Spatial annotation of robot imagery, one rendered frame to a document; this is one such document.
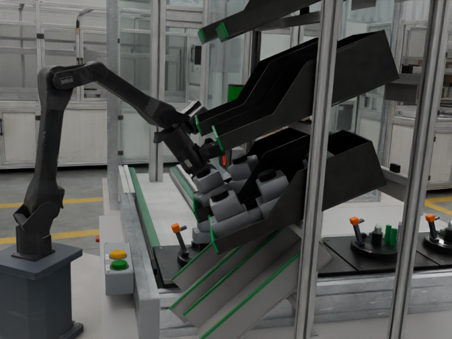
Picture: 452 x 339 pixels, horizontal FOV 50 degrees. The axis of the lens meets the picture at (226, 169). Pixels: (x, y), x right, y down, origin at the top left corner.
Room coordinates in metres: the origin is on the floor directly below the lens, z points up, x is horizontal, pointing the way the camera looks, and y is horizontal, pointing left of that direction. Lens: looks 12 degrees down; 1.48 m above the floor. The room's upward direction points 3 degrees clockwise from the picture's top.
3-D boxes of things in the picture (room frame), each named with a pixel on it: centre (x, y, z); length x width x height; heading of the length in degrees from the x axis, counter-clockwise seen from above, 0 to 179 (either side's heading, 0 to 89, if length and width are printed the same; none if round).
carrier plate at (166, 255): (1.19, 0.05, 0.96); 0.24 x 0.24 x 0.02; 15
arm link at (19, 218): (0.98, 0.40, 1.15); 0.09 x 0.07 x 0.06; 36
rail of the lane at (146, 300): (1.42, 0.26, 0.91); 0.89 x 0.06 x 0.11; 15
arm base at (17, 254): (0.97, 0.40, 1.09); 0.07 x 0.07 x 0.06; 69
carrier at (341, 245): (1.32, -0.44, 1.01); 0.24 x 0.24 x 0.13; 15
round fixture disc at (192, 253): (1.19, 0.05, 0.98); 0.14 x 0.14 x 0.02
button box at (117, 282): (1.22, 0.27, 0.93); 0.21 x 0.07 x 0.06; 15
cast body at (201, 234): (1.19, 0.03, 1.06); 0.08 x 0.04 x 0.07; 106
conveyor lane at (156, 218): (1.49, 0.10, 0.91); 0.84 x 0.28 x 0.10; 15
